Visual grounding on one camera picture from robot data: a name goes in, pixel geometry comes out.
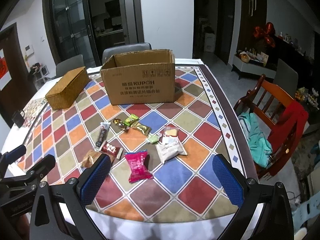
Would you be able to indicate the grey chair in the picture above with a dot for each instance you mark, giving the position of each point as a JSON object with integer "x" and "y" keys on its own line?
{"x": 107, "y": 53}
{"x": 72, "y": 63}
{"x": 286, "y": 78}

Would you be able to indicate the red wooden chair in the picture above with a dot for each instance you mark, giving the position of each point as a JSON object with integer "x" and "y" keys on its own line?
{"x": 268, "y": 101}

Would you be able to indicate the clear red cracker packet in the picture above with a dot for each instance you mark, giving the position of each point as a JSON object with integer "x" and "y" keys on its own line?
{"x": 170, "y": 132}

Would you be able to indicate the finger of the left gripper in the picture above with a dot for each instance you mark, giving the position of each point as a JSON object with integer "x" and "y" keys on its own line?
{"x": 10, "y": 157}
{"x": 34, "y": 175}

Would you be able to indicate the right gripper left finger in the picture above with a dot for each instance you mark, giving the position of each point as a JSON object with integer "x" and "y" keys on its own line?
{"x": 59, "y": 211}

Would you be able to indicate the gold olive snack packet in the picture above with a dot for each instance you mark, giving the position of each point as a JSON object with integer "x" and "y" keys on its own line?
{"x": 145, "y": 130}

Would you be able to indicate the woven rattan box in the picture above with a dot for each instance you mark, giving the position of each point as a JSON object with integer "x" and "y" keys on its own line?
{"x": 67, "y": 89}

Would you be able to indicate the grey chair right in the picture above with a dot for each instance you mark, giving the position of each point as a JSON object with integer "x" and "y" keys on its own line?
{"x": 286, "y": 78}

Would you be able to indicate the teal cloth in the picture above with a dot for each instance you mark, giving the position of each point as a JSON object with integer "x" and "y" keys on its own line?
{"x": 259, "y": 146}

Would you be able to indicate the pink snack packet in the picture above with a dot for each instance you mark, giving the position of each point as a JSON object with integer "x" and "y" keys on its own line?
{"x": 135, "y": 161}

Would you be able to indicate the grey chair centre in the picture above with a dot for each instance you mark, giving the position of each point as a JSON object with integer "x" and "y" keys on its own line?
{"x": 107, "y": 53}

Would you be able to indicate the red fu door poster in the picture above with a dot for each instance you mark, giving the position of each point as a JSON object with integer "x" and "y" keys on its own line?
{"x": 5, "y": 76}

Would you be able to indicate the white snack bag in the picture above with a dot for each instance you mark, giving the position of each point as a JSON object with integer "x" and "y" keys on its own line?
{"x": 169, "y": 148}

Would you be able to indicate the colourful diamond table mat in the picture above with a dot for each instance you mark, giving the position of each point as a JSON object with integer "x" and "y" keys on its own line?
{"x": 183, "y": 189}

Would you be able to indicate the brown pastry packet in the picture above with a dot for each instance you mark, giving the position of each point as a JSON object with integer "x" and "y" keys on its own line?
{"x": 92, "y": 155}

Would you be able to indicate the dark red snack packet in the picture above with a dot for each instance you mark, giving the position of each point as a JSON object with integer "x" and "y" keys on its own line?
{"x": 112, "y": 150}

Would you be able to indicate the green pistachio candy packet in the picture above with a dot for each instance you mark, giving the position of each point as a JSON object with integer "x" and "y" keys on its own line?
{"x": 131, "y": 119}

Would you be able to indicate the red garment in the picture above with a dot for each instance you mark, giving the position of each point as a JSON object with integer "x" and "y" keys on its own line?
{"x": 292, "y": 120}

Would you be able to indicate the black white stick packet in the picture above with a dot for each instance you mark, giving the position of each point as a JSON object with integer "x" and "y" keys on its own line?
{"x": 103, "y": 132}

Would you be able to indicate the black mug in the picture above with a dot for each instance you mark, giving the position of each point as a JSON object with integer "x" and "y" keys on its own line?
{"x": 18, "y": 118}

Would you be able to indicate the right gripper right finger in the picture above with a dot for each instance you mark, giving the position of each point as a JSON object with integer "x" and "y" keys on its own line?
{"x": 275, "y": 220}

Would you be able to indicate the white shoe rack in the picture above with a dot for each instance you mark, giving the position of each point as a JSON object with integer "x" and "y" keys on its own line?
{"x": 39, "y": 75}

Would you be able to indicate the brown cardboard box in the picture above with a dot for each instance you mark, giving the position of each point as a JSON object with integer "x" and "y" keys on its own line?
{"x": 140, "y": 77}

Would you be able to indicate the gold red foil candy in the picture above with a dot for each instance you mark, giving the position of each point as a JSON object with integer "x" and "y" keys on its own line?
{"x": 120, "y": 124}

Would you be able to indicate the grey chair left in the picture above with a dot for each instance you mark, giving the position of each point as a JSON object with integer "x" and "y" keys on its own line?
{"x": 72, "y": 63}

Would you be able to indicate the light green cake packet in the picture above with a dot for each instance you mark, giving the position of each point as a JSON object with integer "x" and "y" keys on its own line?
{"x": 153, "y": 139}

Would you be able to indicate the white low bench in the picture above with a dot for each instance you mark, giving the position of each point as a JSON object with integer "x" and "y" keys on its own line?
{"x": 248, "y": 70}

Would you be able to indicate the red foil balloon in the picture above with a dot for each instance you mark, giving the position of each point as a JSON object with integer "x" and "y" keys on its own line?
{"x": 267, "y": 32}

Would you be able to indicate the patterned floral placemat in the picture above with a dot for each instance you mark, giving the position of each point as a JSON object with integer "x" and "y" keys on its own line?
{"x": 32, "y": 110}

